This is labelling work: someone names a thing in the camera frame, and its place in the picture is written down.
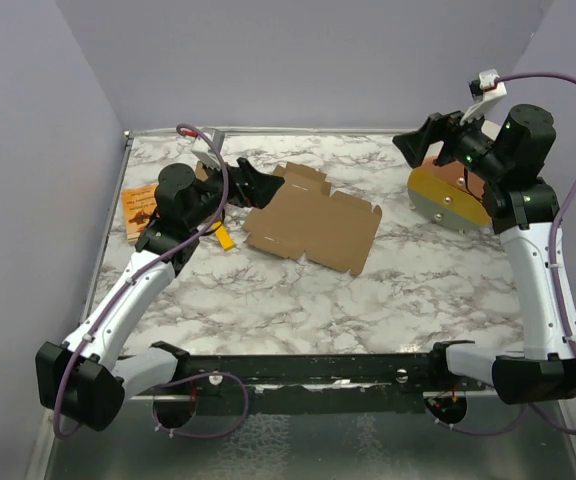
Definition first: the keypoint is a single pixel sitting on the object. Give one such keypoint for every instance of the yellow block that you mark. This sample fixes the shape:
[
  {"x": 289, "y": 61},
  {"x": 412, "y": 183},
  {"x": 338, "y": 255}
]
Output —
[{"x": 224, "y": 238}]

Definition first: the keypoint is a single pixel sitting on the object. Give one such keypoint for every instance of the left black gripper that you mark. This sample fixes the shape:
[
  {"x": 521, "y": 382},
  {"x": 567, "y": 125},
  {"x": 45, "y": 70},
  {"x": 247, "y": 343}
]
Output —
[{"x": 257, "y": 190}]

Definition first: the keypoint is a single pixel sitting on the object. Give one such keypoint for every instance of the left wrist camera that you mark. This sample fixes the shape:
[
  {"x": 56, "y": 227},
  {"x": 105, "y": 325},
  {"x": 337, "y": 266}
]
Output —
[{"x": 204, "y": 153}]

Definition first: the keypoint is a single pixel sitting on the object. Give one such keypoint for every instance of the small folded cardboard box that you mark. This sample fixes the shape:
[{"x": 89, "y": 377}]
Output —
[{"x": 202, "y": 172}]

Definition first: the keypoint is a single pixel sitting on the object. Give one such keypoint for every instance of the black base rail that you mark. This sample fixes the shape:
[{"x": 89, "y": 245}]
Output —
[{"x": 239, "y": 386}]

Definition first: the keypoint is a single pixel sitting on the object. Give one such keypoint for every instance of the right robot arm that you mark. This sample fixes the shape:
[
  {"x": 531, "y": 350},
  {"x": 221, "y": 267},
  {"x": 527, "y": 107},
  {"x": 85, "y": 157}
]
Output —
[{"x": 522, "y": 207}]

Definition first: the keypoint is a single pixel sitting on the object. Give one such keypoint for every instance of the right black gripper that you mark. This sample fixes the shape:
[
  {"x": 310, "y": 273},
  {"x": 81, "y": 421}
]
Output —
[{"x": 438, "y": 127}]

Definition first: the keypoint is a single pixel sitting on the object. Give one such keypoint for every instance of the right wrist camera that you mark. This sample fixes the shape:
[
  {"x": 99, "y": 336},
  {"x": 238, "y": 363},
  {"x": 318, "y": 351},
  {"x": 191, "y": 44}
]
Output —
[{"x": 487, "y": 91}]

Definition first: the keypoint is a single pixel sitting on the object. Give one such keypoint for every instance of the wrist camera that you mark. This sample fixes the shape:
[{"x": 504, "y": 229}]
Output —
[
  {"x": 487, "y": 91},
  {"x": 204, "y": 153}
]

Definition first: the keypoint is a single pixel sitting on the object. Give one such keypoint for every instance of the brown cardboard box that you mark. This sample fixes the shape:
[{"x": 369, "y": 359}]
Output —
[{"x": 307, "y": 218}]

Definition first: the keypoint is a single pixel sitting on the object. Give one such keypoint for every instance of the white cylinder with coloured base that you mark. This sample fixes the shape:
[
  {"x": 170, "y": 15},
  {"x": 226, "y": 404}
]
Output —
[{"x": 451, "y": 195}]

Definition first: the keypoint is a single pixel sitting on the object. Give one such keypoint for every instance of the orange book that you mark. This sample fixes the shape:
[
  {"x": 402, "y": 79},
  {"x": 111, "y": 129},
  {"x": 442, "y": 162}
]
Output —
[{"x": 138, "y": 206}]

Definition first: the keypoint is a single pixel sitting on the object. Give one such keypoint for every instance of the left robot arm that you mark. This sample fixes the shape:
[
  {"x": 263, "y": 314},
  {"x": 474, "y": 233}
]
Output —
[{"x": 84, "y": 377}]

